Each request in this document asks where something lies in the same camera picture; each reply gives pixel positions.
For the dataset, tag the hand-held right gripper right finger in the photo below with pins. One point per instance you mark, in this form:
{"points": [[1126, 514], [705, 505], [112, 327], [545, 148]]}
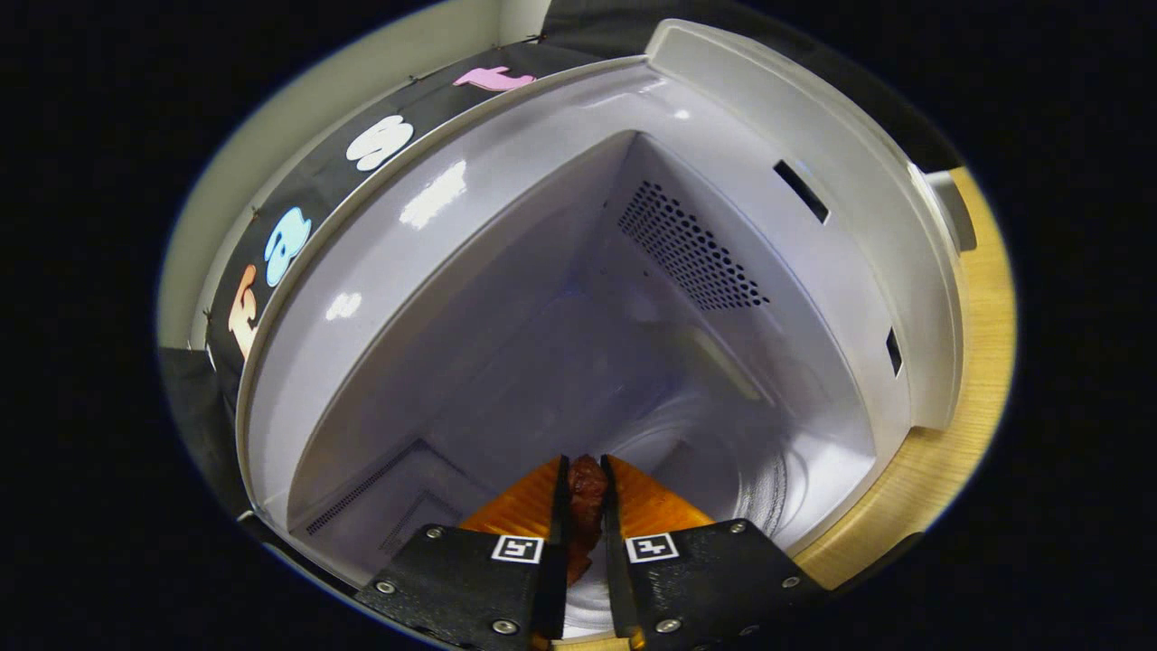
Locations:
{"points": [[616, 579]]}

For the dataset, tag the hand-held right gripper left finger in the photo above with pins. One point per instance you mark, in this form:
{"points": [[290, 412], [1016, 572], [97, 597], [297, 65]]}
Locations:
{"points": [[558, 588]]}

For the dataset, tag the reddish brown meat strip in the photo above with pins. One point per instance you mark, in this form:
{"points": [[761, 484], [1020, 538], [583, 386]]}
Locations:
{"points": [[586, 506]]}

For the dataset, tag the white microwave oven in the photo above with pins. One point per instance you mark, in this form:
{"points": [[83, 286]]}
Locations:
{"points": [[542, 316]]}

